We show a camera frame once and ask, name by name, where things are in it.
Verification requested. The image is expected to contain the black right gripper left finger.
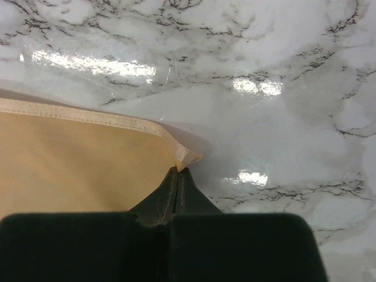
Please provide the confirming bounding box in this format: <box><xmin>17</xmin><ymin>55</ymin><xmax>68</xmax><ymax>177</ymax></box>
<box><xmin>129</xmin><ymin>167</ymin><xmax>179</xmax><ymax>226</ymax></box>

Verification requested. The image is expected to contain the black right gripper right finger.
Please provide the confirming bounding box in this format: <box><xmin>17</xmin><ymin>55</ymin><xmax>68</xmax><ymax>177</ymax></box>
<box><xmin>174</xmin><ymin>168</ymin><xmax>223</xmax><ymax>214</ymax></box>

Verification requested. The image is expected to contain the peach cloth napkin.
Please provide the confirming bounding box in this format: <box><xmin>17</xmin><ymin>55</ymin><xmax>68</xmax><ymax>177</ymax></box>
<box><xmin>1</xmin><ymin>90</ymin><xmax>200</xmax><ymax>217</ymax></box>

